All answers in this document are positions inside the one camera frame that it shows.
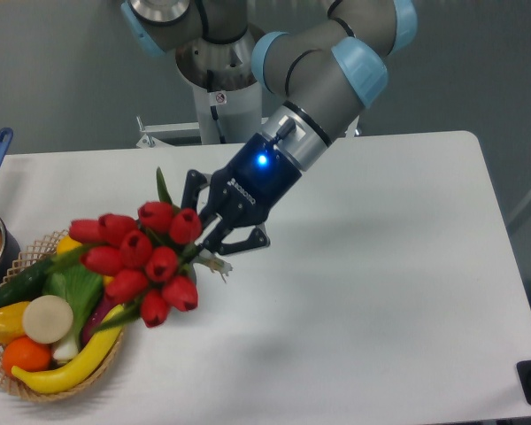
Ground yellow banana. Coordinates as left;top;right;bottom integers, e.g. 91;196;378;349
11;325;123;395

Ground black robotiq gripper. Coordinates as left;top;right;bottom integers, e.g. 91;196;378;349
181;135;302;256

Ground beige round disc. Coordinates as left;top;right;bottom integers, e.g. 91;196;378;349
22;295;73;344

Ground yellow squash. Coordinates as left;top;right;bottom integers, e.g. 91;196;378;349
56;236;113;287

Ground yellow bell pepper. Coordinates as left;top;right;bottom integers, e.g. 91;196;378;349
0;301;30;345

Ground woven wicker basket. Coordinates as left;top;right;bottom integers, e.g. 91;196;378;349
0;229;125;403

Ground purple eggplant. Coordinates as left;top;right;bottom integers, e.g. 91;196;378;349
81;296;114;347

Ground red tulip bouquet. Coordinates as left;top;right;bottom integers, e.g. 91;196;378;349
68;170;233;333

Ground green cucumber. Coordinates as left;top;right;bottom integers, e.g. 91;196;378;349
0;257;53;308

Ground orange fruit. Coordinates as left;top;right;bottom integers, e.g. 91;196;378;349
2;336;51;378

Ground green bok choy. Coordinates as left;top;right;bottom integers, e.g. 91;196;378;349
42;265;104;365

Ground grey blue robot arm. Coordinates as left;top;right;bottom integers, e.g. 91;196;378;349
120;1;418;255

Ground dark grey ribbed vase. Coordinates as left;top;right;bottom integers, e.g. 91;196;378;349
187;263;197;286

